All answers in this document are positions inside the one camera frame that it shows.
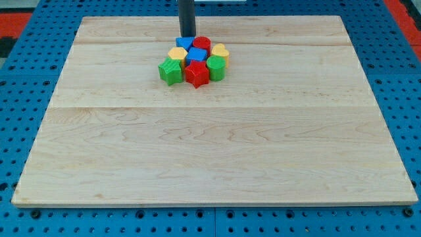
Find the red star block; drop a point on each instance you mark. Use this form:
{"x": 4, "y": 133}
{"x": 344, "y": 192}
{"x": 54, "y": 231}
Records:
{"x": 197, "y": 73}

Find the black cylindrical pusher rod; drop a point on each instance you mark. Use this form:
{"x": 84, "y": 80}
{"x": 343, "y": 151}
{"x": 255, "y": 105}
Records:
{"x": 186, "y": 13}

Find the yellow hexagon block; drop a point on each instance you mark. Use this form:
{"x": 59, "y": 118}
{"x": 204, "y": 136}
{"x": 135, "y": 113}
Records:
{"x": 178, "y": 53}

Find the light wooden board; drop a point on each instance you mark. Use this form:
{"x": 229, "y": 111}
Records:
{"x": 294, "y": 123}

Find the yellow heart block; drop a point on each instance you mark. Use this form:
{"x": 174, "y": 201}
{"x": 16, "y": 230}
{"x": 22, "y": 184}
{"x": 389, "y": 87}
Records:
{"x": 220, "y": 50}

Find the green star block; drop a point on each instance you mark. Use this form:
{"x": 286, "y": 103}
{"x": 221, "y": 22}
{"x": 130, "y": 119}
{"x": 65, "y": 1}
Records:
{"x": 170, "y": 71}

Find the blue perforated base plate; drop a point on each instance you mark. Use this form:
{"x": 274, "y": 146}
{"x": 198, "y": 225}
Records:
{"x": 32, "y": 68}

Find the blue cube block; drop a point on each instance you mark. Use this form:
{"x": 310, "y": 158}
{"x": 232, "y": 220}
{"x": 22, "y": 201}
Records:
{"x": 196, "y": 54}

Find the blue triangle block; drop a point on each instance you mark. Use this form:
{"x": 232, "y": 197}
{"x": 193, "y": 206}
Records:
{"x": 185, "y": 42}

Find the green cylinder block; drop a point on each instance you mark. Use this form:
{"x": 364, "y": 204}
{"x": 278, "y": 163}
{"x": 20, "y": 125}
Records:
{"x": 216, "y": 66}

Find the red cylinder block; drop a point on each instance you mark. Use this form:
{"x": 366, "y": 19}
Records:
{"x": 203, "y": 42}

